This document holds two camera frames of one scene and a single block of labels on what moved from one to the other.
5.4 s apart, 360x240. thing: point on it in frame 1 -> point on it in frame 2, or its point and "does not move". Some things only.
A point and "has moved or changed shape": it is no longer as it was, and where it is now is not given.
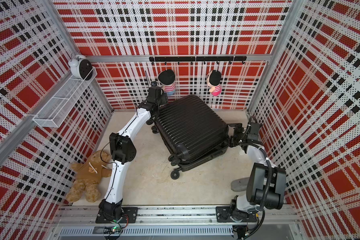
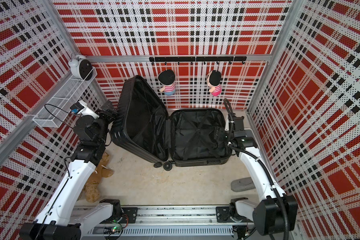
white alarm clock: (80, 67) does not move
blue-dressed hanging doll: (166, 78) does not move
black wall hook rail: (204, 59) does not move
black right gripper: (233, 142) -> (219, 132)
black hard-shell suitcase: (193, 132) has moved or changed shape
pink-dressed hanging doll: (213, 78) does not move
